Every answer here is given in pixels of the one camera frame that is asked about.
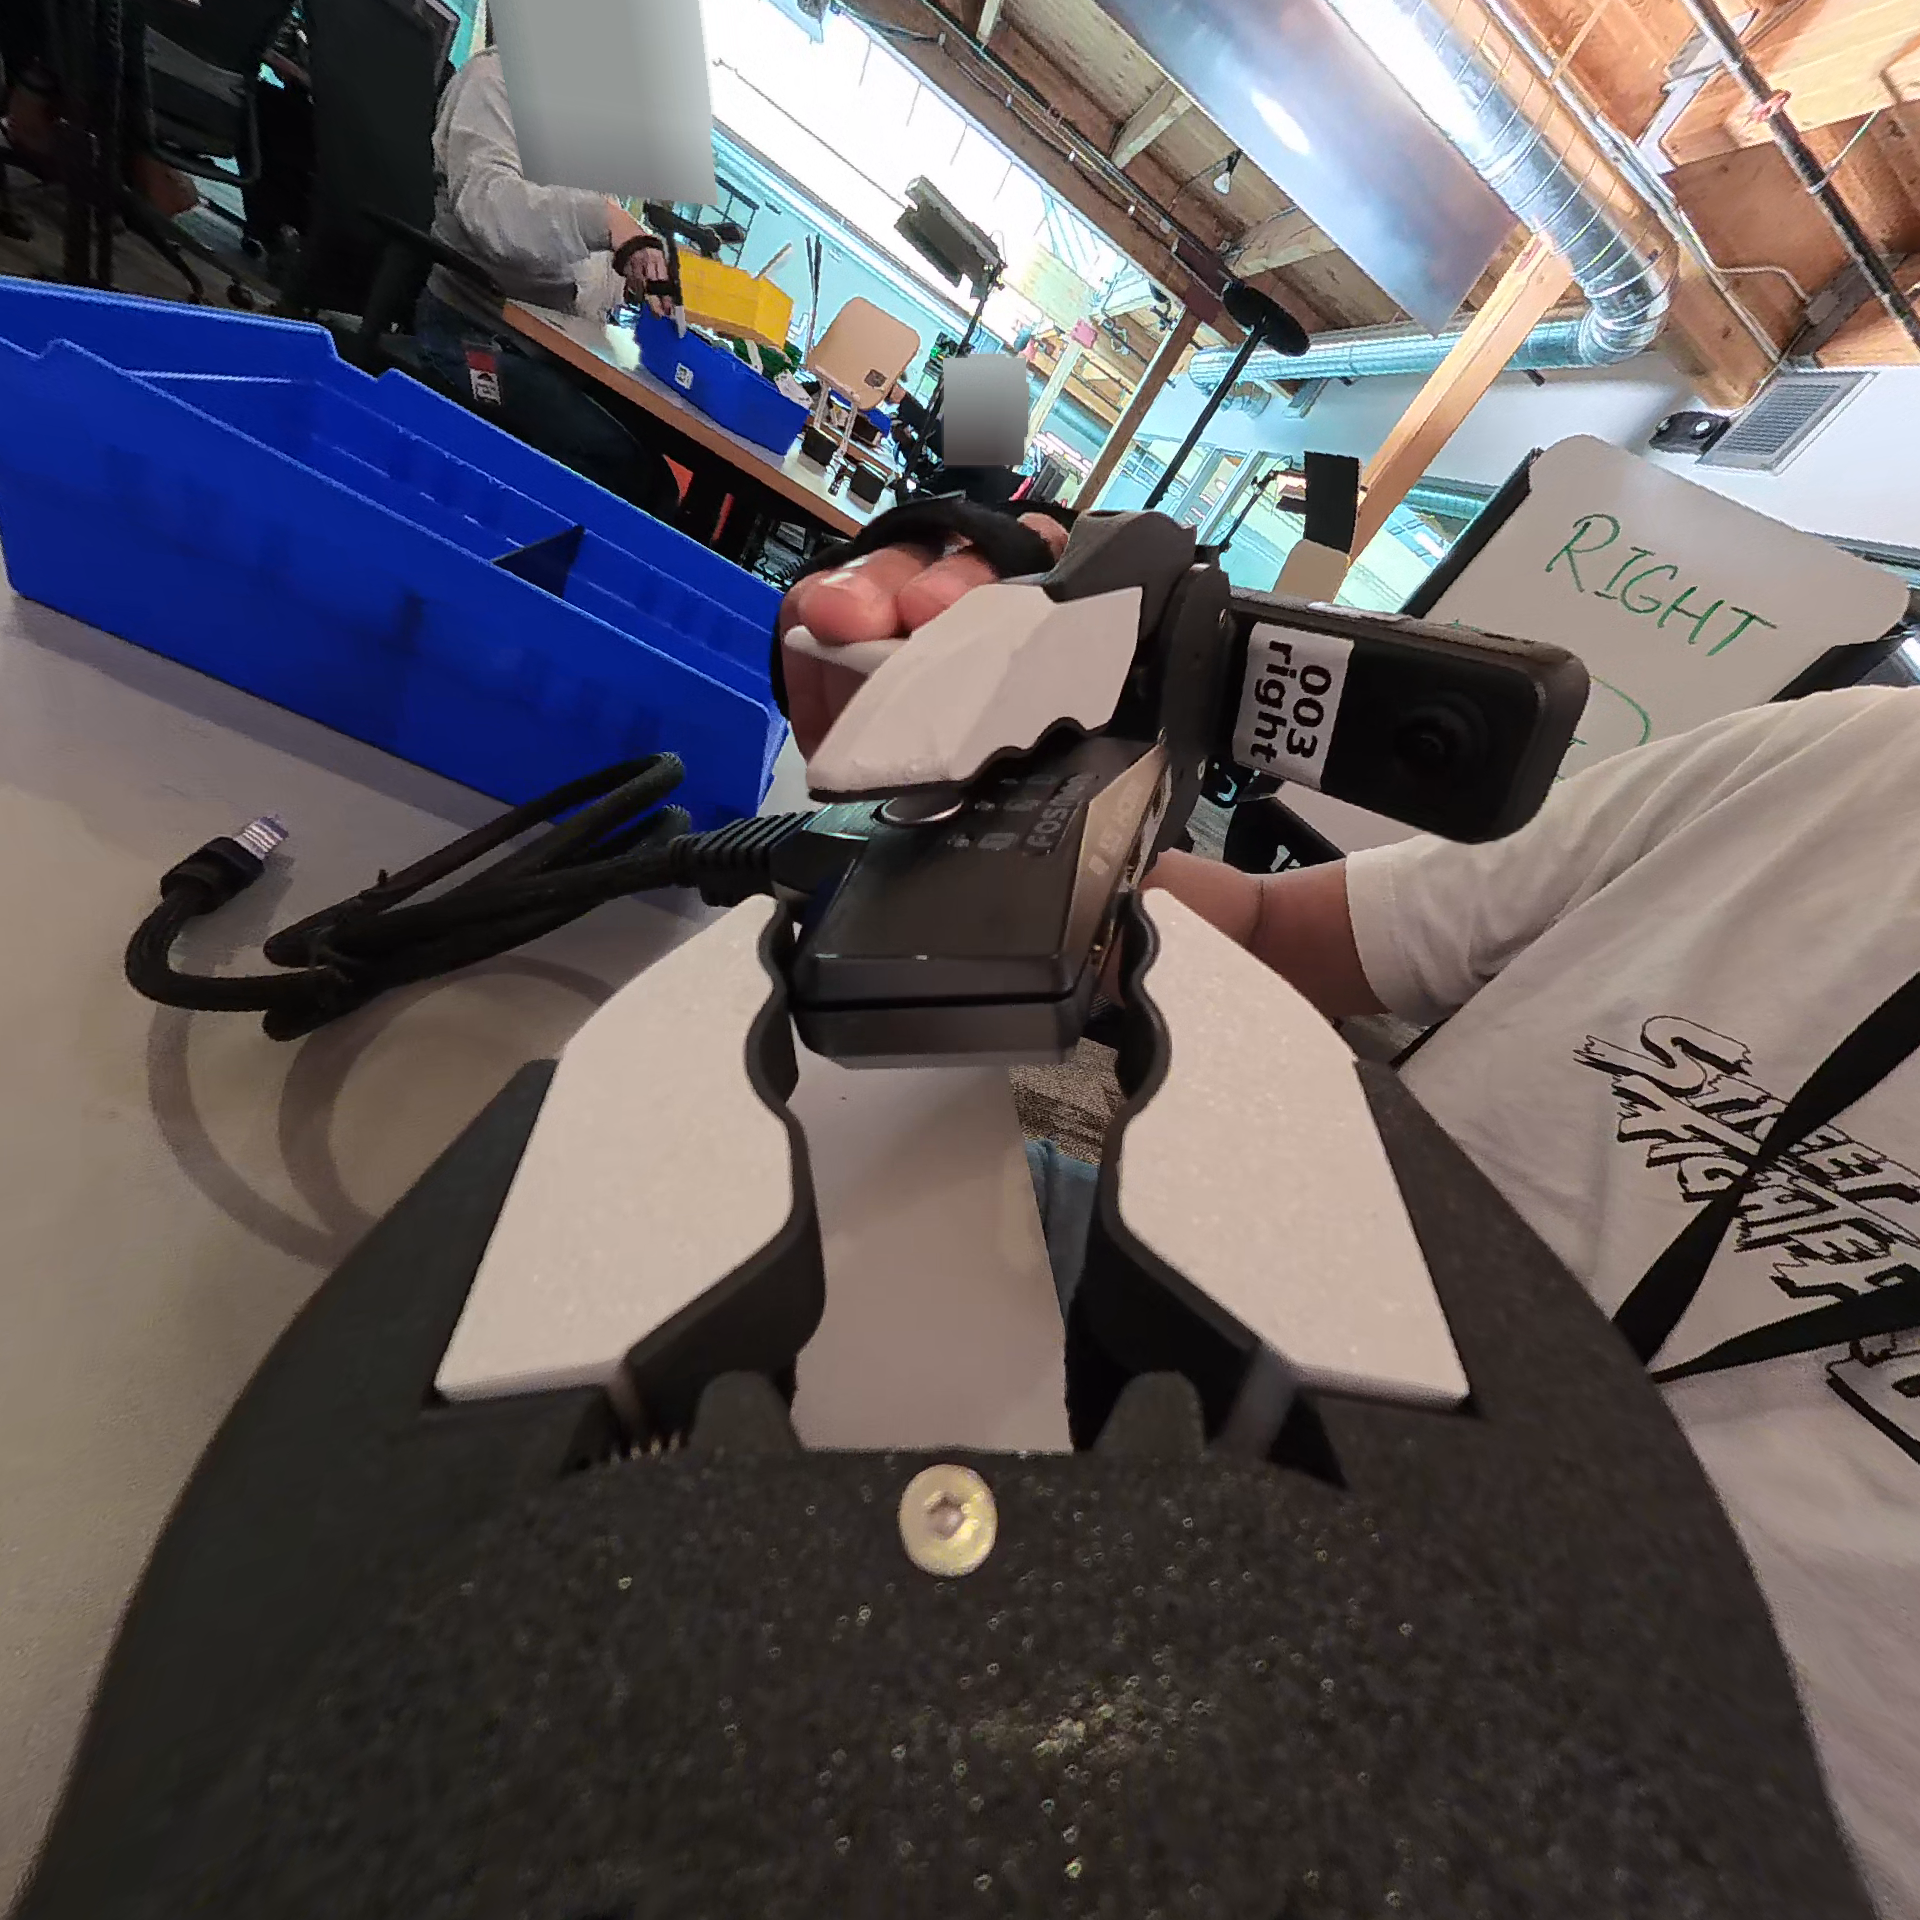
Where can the person's right hand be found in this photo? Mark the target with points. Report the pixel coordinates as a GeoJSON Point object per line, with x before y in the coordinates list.
{"type": "Point", "coordinates": [841, 630]}

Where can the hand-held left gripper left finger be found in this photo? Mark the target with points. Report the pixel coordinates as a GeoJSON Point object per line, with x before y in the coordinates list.
{"type": "Point", "coordinates": [629, 1183]}

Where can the small yellow bin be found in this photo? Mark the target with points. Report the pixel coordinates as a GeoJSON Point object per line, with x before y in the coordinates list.
{"type": "Point", "coordinates": [722, 294]}

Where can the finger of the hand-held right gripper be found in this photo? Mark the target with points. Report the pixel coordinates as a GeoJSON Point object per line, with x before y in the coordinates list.
{"type": "Point", "coordinates": [990, 676]}

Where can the black grey adapter hub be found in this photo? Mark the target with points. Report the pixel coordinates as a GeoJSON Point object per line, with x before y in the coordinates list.
{"type": "Point", "coordinates": [961, 929]}

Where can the black divider of blue bin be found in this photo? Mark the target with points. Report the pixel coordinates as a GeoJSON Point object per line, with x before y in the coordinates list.
{"type": "Point", "coordinates": [548, 564]}

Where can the person's denim legs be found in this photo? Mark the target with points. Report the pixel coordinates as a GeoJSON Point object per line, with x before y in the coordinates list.
{"type": "Point", "coordinates": [1057, 1216]}

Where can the small blue bin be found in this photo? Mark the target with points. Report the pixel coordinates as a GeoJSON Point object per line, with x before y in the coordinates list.
{"type": "Point", "coordinates": [722, 382]}

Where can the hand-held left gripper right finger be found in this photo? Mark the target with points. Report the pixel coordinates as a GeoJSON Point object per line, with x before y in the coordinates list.
{"type": "Point", "coordinates": [1289, 1183]}

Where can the person's white shirt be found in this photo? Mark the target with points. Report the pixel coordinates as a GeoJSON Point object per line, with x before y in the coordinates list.
{"type": "Point", "coordinates": [1652, 960]}

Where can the whiteboard with green writing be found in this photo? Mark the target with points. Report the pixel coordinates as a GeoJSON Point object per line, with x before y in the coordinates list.
{"type": "Point", "coordinates": [1830, 602]}

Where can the black floor lamp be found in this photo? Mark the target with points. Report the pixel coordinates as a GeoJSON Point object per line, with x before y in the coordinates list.
{"type": "Point", "coordinates": [1255, 311]}

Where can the blue plastic bin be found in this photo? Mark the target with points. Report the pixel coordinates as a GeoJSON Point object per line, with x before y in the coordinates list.
{"type": "Point", "coordinates": [225, 494]}

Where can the person's right forearm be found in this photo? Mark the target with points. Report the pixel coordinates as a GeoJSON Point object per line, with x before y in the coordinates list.
{"type": "Point", "coordinates": [1261, 929]}

